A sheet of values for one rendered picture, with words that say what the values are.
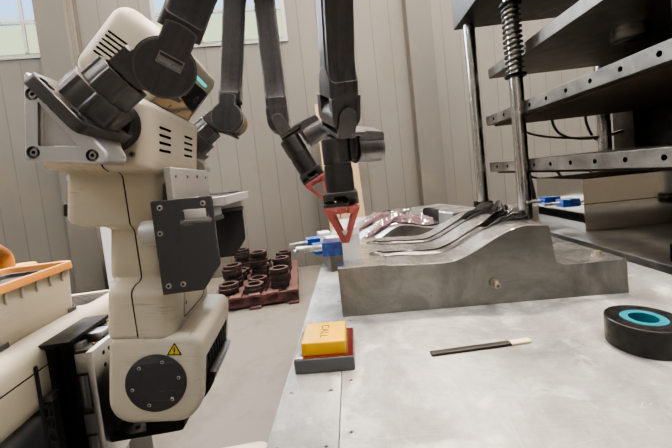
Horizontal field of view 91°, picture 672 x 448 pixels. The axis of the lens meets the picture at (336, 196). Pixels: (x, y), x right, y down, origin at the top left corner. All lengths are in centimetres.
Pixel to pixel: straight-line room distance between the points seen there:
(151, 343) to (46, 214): 431
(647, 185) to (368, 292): 110
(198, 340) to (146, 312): 10
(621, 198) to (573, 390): 102
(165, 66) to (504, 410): 56
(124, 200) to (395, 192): 370
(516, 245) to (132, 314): 68
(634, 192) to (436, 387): 114
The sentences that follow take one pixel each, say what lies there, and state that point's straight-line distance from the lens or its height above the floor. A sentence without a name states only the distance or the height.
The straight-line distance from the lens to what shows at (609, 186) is 141.
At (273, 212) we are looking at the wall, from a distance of 405.
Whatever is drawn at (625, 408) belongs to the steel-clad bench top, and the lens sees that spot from 47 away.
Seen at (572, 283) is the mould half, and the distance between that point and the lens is 72.
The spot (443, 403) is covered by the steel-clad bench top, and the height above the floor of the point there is 80.
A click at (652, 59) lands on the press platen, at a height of 126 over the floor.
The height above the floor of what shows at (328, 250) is 91.
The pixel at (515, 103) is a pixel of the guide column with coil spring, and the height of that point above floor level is 128.
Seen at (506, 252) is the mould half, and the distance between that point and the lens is 66.
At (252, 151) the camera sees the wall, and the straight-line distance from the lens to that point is 408.
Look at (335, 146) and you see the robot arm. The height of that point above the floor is 111.
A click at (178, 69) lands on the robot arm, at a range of 52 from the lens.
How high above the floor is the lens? 105
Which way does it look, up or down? 3 degrees down
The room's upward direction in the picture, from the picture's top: 6 degrees counter-clockwise
